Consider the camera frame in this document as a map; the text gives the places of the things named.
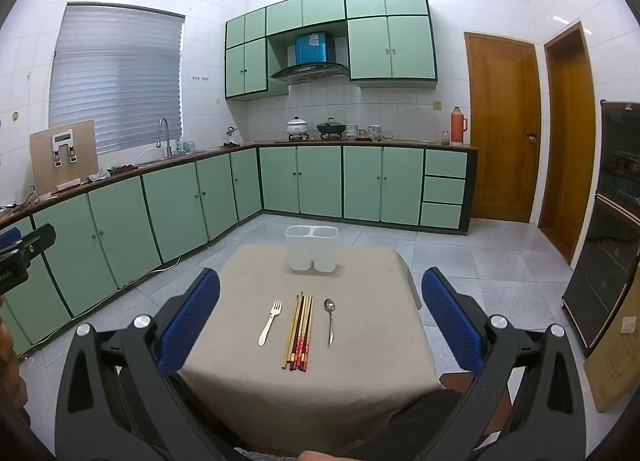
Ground beige tablecloth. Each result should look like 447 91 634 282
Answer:
177 243 443 456

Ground wooden door with handle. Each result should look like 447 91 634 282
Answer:
464 32 542 224

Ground black wok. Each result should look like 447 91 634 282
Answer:
316 117 347 137

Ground cream plastic fork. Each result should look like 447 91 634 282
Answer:
258 300 283 346

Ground tall black cabinet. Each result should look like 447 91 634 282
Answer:
561 100 640 358

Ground white two-compartment utensil holder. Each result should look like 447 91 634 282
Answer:
285 225 339 273

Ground metal kitchen faucet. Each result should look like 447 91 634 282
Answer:
156 118 174 158

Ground person's right leg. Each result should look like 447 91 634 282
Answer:
345 388 481 461

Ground plain bamboo chopstick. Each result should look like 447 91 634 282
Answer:
286 295 301 370
282 295 299 370

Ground cardboard box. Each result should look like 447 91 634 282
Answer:
584 286 640 414

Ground white floor cable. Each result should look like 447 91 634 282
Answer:
120 258 183 292

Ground green wall cabinets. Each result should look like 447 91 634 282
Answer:
224 0 439 102

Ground black range hood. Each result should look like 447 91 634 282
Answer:
269 63 351 86

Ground plain wooden door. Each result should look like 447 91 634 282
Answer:
537 22 599 263

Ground metal spoon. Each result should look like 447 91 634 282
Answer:
323 298 336 347

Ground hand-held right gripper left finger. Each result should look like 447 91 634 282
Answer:
54 268 236 461

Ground black chopstick with gold band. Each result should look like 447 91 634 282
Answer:
290 294 304 371

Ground red-ended bamboo chopstick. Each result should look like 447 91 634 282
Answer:
299 295 310 372
302 295 312 372
304 295 315 372

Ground green base cabinets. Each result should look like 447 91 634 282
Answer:
0 143 479 358

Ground beige wooden board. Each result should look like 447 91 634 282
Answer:
29 119 97 196

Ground green drawer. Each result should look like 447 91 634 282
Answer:
422 176 467 205
424 149 469 179
420 201 463 230

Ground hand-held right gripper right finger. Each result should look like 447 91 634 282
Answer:
400 267 587 461

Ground orange thermos flask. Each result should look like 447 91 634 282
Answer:
450 107 469 146

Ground dark brown red-patterned chopstick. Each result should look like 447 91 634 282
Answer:
296 294 308 372
293 294 306 371

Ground person's left forearm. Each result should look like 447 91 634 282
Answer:
0 326 28 412

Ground grey window blind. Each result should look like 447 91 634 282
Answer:
49 2 186 156

